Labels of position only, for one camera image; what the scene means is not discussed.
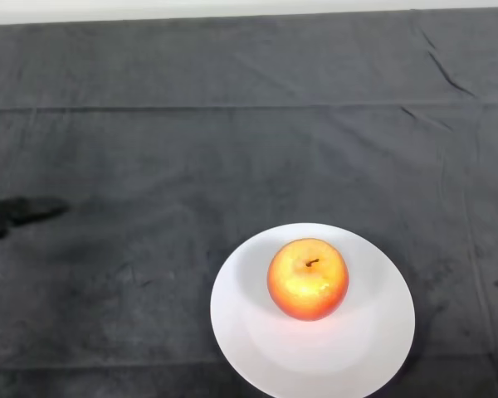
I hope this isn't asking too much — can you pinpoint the white round plate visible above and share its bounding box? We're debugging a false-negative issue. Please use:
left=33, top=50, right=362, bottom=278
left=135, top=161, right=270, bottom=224
left=209, top=222, right=416, bottom=398

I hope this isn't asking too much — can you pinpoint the black cloth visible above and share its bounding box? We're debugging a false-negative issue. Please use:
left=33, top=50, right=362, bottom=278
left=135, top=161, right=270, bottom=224
left=0, top=8, right=498, bottom=398

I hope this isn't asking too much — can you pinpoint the red yellow apple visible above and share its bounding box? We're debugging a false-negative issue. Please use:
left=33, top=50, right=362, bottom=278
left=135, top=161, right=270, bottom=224
left=266, top=237, right=350, bottom=322

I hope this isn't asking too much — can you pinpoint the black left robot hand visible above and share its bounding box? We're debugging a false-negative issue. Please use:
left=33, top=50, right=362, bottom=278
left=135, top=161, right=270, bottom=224
left=0, top=197, right=71, bottom=242

